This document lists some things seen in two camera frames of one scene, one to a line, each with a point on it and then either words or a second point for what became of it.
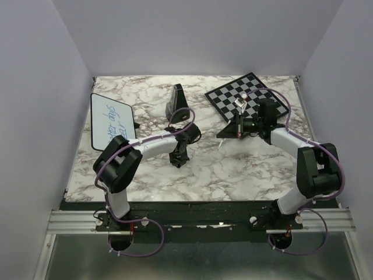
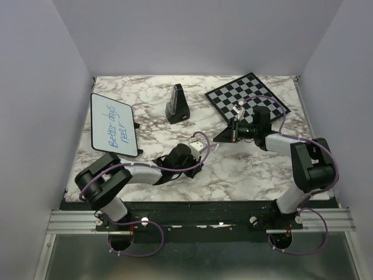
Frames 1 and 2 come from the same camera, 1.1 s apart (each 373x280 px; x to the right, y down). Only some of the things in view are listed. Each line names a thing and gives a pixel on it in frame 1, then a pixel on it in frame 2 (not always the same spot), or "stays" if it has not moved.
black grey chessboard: (224, 97) stays
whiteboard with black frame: (109, 118) stays
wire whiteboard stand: (136, 125) stays
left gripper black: (179, 161) -> (193, 172)
